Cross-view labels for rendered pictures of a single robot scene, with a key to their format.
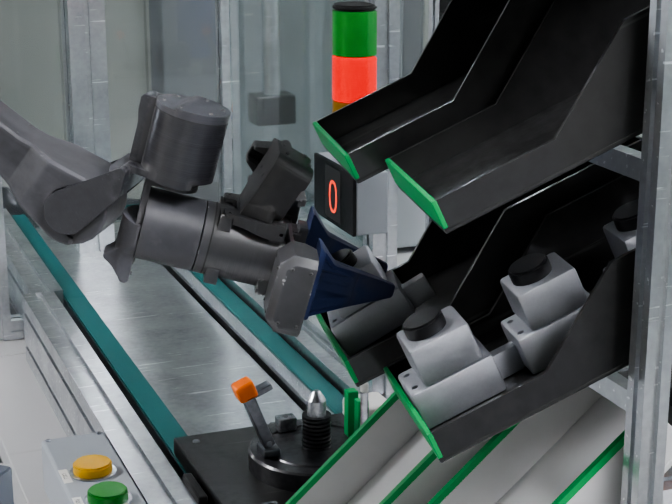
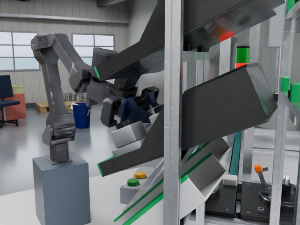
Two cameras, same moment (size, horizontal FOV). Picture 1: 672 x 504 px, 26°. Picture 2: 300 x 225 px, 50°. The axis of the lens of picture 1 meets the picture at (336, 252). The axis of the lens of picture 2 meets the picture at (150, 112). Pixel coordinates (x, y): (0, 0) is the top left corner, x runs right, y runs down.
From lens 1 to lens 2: 0.74 m
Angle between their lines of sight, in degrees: 38
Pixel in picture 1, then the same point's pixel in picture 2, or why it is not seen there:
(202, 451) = not seen: hidden behind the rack
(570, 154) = (145, 48)
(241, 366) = (224, 164)
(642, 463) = (164, 198)
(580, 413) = (208, 181)
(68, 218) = (73, 84)
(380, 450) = not seen: hidden behind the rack
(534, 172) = (131, 56)
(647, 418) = (166, 177)
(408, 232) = not seen: outside the picture
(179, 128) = (94, 56)
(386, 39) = (253, 58)
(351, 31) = (239, 54)
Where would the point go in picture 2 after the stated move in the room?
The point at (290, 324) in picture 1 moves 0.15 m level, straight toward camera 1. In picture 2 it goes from (105, 122) to (43, 137)
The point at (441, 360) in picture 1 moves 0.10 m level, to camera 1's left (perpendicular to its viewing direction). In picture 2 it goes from (120, 138) to (82, 130)
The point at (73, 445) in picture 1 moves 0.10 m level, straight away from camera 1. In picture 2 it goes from (144, 169) to (156, 161)
